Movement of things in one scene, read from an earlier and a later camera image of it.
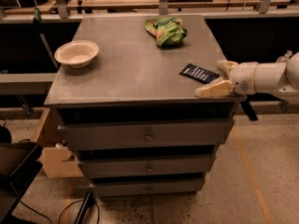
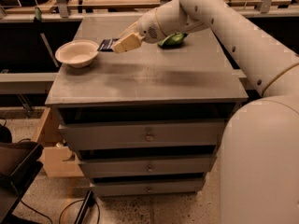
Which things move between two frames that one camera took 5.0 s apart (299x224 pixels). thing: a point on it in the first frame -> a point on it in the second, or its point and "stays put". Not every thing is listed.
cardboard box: (57, 158) stays put
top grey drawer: (179, 133) stays put
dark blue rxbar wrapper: (201, 74) -> (106, 45)
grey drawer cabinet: (123, 93) stays put
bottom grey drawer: (144, 188) stays put
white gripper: (244, 77) -> (147, 29)
